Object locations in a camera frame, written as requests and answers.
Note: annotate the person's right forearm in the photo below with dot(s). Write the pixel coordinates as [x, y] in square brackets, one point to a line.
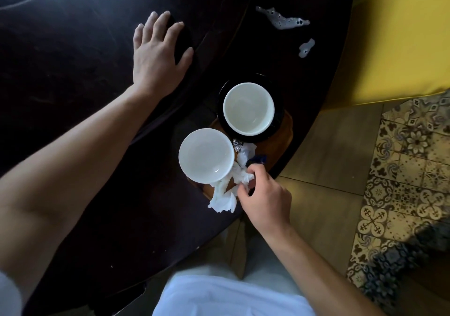
[309, 273]

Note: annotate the light beige trousers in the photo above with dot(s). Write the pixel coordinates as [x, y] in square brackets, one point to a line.
[260, 259]

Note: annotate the yellow chair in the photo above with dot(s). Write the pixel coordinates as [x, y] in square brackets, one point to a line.
[397, 45]

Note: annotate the dark blue wrapper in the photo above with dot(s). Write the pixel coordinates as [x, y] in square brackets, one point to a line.
[259, 159]

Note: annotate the white tissue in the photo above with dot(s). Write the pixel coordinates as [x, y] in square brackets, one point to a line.
[221, 199]

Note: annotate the person's right hand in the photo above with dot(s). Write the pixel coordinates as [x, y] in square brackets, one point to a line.
[269, 203]

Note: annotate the person's left forearm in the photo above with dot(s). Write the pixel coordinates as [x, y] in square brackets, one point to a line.
[81, 164]

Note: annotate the person's left middle finger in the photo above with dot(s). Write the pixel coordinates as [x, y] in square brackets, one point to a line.
[161, 24]

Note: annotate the small white foam spill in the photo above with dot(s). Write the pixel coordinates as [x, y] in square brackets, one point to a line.
[306, 47]

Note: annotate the person's right thumb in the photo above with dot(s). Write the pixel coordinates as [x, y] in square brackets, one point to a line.
[243, 194]

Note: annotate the round wooden tray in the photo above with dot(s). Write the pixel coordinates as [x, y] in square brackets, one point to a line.
[277, 141]

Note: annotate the white shirt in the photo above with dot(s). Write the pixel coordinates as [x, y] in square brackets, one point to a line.
[225, 298]

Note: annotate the person's left little finger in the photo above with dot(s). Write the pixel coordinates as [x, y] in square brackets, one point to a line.
[138, 35]

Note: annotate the black saucer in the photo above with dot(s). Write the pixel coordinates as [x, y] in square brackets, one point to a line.
[277, 123]

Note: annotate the large white foam spill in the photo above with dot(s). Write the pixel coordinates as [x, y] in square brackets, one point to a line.
[281, 20]

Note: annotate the person's left thumb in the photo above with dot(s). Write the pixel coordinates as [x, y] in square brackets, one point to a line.
[185, 58]

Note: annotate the white ceramic bowl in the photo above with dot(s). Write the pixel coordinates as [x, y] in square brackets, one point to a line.
[206, 155]

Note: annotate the person's left hand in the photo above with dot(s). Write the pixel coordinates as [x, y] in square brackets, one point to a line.
[154, 66]

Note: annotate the white ceramic cup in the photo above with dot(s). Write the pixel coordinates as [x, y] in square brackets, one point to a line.
[249, 108]

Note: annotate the crumpled clear foil wrapper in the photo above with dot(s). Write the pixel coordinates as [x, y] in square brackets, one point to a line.
[237, 145]

